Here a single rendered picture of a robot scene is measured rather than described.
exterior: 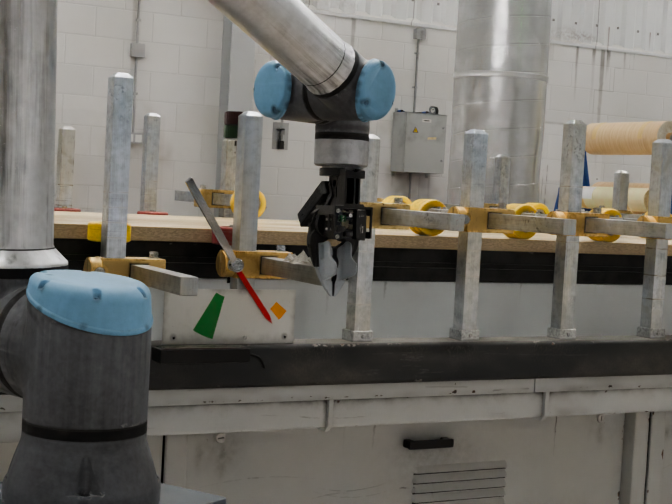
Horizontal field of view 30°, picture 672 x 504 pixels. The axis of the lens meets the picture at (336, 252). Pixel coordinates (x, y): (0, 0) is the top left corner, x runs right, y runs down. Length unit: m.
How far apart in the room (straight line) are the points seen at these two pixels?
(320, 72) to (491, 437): 1.35
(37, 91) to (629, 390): 1.67
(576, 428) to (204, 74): 7.28
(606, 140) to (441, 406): 7.36
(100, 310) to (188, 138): 8.50
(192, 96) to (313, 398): 7.66
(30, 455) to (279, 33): 0.66
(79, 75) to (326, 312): 7.19
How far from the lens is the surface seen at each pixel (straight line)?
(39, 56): 1.65
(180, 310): 2.26
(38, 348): 1.51
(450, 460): 2.90
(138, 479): 1.53
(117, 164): 2.21
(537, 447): 3.04
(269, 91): 1.96
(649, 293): 2.86
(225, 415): 2.36
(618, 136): 9.73
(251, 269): 2.30
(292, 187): 10.32
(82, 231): 2.41
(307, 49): 1.79
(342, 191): 2.03
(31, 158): 1.64
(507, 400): 2.68
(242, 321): 2.31
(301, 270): 2.16
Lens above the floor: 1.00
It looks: 3 degrees down
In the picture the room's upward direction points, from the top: 3 degrees clockwise
